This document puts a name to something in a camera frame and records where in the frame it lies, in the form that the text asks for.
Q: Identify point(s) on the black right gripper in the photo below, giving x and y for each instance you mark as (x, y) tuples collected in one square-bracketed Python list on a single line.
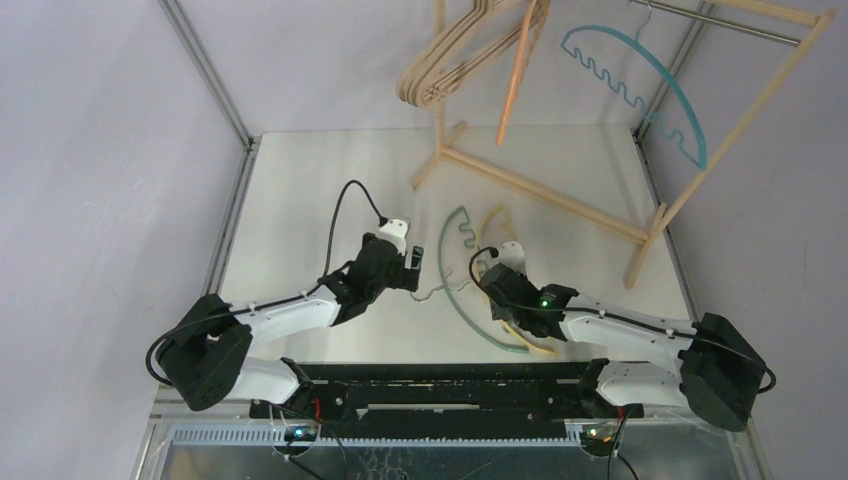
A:
[(494, 291)]

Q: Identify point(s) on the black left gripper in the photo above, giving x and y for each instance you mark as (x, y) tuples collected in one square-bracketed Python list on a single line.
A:
[(406, 278)]

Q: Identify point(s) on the green plastic hanger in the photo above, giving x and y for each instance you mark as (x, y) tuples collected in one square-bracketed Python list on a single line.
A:
[(470, 237)]

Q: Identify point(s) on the yellow plastic hanger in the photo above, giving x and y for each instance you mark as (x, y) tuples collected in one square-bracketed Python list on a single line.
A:
[(496, 225)]

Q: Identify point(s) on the blue plastic hanger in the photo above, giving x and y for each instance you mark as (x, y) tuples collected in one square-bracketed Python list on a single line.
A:
[(696, 151)]

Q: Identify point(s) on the orange plastic hanger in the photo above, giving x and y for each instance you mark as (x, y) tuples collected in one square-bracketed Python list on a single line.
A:
[(532, 24)]

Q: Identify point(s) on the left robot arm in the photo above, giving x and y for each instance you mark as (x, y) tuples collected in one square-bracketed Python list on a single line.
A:
[(209, 356)]

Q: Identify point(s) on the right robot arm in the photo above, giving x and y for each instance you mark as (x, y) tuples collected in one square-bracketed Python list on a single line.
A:
[(705, 366)]

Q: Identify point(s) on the right circuit board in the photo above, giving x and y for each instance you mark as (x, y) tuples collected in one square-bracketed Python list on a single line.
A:
[(598, 435)]

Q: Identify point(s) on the circuit board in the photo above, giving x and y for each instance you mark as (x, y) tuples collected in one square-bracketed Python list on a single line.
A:
[(300, 435), (598, 435)]

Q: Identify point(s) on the left circuit board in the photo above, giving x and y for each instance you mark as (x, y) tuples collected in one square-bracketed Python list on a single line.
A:
[(300, 435)]

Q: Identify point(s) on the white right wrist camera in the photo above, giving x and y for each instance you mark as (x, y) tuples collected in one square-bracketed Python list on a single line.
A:
[(512, 255)]

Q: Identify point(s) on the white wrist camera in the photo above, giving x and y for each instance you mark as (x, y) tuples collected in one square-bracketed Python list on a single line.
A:
[(512, 255), (395, 231)]

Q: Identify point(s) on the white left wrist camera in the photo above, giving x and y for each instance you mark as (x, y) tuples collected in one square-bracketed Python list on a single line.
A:
[(395, 231)]

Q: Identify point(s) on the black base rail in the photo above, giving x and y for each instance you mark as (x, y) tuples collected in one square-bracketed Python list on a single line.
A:
[(463, 402)]

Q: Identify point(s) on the wooden clothes rack frame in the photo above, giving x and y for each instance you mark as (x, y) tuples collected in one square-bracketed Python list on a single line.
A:
[(428, 81)]

